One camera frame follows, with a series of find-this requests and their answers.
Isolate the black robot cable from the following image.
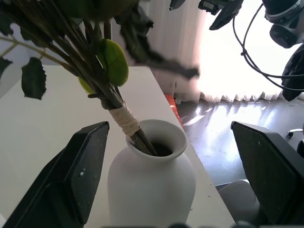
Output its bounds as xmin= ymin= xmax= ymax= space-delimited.
xmin=232 ymin=2 xmax=304 ymax=91

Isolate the grey rounded object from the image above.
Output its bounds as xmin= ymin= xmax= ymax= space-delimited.
xmin=217 ymin=180 xmax=262 ymax=224

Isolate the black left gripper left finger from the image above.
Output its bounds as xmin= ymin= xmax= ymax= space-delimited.
xmin=1 ymin=121 xmax=110 ymax=228

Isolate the green leafy flower bouquet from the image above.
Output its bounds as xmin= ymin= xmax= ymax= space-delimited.
xmin=0 ymin=0 xmax=200 ymax=157

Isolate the white chair base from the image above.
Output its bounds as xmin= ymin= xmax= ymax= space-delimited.
xmin=286 ymin=128 xmax=304 ymax=138

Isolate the black fabric bundle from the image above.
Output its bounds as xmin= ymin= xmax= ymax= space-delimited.
xmin=281 ymin=44 xmax=304 ymax=102

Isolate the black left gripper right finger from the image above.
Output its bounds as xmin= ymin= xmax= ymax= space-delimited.
xmin=231 ymin=121 xmax=304 ymax=225

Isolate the white sheer curtain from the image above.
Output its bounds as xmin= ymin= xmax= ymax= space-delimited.
xmin=140 ymin=0 xmax=304 ymax=103

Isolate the orange object beside table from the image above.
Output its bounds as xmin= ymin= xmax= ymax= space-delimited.
xmin=165 ymin=93 xmax=182 ymax=127

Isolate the white ceramic vase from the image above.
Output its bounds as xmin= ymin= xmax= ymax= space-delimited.
xmin=107 ymin=119 xmax=198 ymax=228

